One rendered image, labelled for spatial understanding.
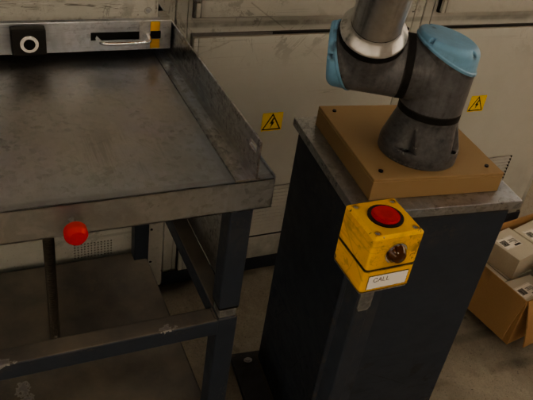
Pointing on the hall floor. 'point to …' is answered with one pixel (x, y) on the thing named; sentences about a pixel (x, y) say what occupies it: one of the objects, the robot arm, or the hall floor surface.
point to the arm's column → (286, 279)
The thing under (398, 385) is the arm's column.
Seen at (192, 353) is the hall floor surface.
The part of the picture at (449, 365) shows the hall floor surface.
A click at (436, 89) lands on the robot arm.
